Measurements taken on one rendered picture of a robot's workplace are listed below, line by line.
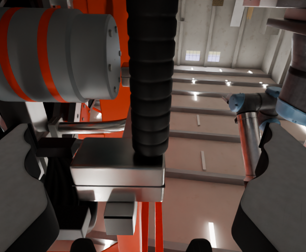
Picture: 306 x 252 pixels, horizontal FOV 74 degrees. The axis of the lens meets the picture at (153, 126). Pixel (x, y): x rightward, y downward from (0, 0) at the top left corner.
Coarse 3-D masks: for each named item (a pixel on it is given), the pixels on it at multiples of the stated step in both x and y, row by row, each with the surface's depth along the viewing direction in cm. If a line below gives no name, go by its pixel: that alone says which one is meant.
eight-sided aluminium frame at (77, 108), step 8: (48, 0) 48; (56, 0) 48; (64, 0) 48; (72, 0) 51; (56, 104) 55; (64, 104) 57; (72, 104) 55; (80, 104) 58; (56, 112) 54; (64, 112) 58; (72, 112) 54; (64, 120) 58; (72, 120) 54; (64, 136) 53; (72, 136) 53
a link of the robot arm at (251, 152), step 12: (240, 96) 81; (252, 96) 81; (240, 108) 81; (252, 108) 80; (240, 120) 81; (252, 120) 79; (240, 132) 81; (252, 132) 78; (252, 144) 77; (252, 156) 77; (252, 168) 76
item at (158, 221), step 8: (144, 208) 254; (160, 208) 304; (144, 216) 244; (160, 216) 293; (144, 224) 235; (160, 224) 282; (144, 232) 227; (160, 232) 272; (144, 240) 219; (160, 240) 263; (144, 248) 212; (160, 248) 255
